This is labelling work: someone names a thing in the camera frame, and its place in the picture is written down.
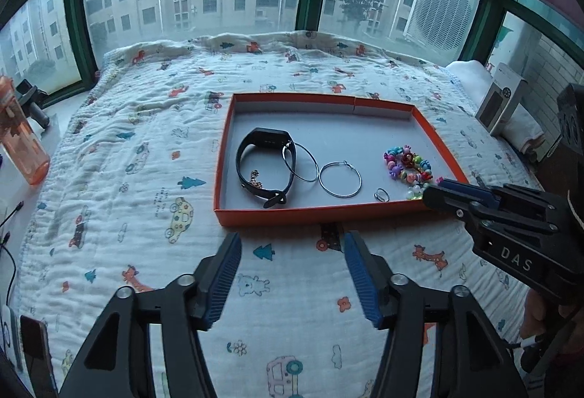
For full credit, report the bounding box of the pastel pearl bead necklace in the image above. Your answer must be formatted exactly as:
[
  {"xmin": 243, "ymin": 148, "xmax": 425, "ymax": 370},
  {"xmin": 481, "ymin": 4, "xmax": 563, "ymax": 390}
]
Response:
[{"xmin": 406, "ymin": 175, "xmax": 445, "ymax": 202}]

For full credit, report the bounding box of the colourful plastic bead bracelet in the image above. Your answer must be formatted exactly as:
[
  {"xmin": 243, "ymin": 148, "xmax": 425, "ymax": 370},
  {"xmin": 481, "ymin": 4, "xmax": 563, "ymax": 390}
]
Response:
[{"xmin": 382, "ymin": 143, "xmax": 434, "ymax": 185}]

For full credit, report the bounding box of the large silver hoop earring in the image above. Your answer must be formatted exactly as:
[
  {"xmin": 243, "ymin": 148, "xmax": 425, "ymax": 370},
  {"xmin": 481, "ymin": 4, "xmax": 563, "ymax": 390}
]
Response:
[{"xmin": 318, "ymin": 161, "xmax": 363, "ymax": 199}]

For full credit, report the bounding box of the black smart wristband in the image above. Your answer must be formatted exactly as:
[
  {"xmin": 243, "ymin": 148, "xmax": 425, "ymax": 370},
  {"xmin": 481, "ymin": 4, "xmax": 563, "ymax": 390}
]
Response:
[{"xmin": 235, "ymin": 127, "xmax": 295, "ymax": 209}]

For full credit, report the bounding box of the person's right hand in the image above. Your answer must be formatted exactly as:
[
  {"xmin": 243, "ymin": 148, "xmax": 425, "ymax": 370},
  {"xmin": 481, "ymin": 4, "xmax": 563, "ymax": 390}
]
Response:
[{"xmin": 520, "ymin": 289, "xmax": 583, "ymax": 356}]

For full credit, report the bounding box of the white pillow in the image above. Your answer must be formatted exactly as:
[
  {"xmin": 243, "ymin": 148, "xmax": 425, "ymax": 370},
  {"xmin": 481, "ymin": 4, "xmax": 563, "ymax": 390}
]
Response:
[{"xmin": 446, "ymin": 61, "xmax": 545, "ymax": 154}]

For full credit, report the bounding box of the dark smartphone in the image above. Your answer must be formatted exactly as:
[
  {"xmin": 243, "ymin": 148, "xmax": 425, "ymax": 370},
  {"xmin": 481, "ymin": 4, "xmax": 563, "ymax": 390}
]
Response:
[{"xmin": 20, "ymin": 315, "xmax": 58, "ymax": 398}]

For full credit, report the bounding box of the white product box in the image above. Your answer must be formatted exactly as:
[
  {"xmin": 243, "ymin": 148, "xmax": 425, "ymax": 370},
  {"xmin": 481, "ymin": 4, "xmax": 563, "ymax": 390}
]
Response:
[{"xmin": 475, "ymin": 63, "xmax": 527, "ymax": 137}]

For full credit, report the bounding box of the white cartoon print quilt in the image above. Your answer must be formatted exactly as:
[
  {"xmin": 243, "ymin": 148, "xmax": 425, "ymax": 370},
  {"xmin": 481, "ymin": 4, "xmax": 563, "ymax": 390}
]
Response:
[{"xmin": 17, "ymin": 33, "xmax": 534, "ymax": 397}]

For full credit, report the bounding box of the orange shallow box tray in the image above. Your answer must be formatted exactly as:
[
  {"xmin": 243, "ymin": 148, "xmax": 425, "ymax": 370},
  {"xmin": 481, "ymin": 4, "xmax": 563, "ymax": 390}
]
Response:
[{"xmin": 214, "ymin": 92, "xmax": 466, "ymax": 227}]

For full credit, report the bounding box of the air conditioner outdoor unit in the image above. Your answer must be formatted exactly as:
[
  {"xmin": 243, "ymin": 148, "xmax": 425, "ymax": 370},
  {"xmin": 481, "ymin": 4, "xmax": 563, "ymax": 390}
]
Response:
[{"xmin": 403, "ymin": 0, "xmax": 480, "ymax": 55}]

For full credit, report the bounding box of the orange water bottle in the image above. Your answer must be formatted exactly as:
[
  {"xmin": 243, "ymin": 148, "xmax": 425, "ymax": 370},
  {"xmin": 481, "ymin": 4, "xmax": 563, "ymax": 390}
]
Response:
[{"xmin": 1, "ymin": 76, "xmax": 50, "ymax": 185}]

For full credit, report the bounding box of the black handheld device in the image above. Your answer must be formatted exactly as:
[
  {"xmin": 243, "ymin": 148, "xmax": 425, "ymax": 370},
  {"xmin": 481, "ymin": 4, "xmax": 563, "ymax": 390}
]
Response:
[{"xmin": 16, "ymin": 80, "xmax": 50, "ymax": 129}]

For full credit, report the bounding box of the black cable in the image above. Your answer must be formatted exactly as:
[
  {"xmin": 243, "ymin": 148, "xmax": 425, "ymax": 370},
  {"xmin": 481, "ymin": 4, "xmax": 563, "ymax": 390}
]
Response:
[{"xmin": 0, "ymin": 200, "xmax": 25, "ymax": 303}]

